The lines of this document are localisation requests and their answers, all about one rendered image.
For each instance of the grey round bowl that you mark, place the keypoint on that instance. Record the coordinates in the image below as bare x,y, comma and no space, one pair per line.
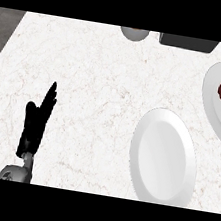
134,34

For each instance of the white oval plate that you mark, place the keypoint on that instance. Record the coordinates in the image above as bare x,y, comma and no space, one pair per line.
163,158

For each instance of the dark grey appliance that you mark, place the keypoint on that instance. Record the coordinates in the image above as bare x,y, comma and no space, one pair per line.
188,43

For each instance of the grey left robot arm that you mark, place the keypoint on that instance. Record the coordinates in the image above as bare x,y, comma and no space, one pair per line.
18,170

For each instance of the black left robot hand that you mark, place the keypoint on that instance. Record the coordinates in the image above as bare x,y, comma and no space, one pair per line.
35,122

